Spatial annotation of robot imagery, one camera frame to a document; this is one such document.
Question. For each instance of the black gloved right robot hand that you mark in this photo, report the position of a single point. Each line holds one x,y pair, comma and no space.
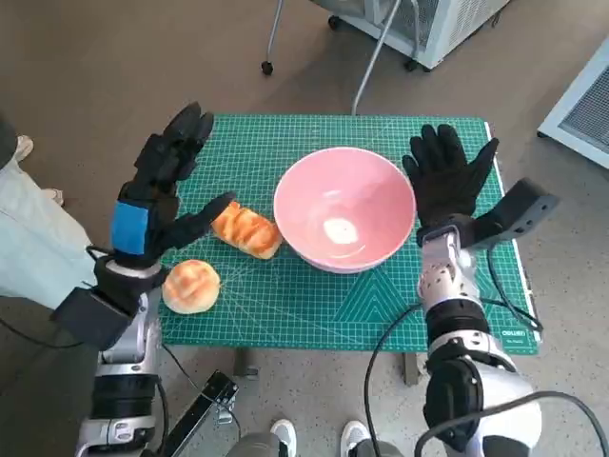
442,181

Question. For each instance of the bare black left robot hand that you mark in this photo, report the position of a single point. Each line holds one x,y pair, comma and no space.
128,228

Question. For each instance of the round toy bread bun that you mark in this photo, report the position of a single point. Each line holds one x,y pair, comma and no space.
190,285

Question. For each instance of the pink bowl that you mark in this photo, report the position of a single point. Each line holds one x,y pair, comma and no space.
342,200

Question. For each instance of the long striped toy bread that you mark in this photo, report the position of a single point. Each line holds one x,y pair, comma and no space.
247,231

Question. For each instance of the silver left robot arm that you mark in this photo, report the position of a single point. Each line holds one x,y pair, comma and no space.
123,354

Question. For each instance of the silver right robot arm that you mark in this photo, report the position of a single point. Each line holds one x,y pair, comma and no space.
452,285

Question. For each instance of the person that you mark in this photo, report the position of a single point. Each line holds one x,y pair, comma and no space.
33,238
283,435

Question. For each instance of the white cabinet with grille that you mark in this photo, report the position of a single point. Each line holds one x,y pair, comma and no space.
580,114

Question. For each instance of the white ventilated cabinet on casters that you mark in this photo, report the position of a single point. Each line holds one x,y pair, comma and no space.
447,24

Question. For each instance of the grey table leg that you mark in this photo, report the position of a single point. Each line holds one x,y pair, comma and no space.
412,369
243,364

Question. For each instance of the green cutting mat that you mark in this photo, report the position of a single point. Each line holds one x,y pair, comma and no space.
295,309

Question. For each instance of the black metal bar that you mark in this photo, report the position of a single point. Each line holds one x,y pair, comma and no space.
200,414

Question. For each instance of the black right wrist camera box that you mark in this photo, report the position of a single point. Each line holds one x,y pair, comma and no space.
518,209

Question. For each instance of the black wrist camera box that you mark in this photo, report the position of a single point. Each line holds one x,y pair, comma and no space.
90,316
518,209

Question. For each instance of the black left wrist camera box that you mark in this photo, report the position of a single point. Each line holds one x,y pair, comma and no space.
90,316

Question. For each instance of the grey metal frame chair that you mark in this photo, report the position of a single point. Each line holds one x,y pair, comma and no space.
376,52

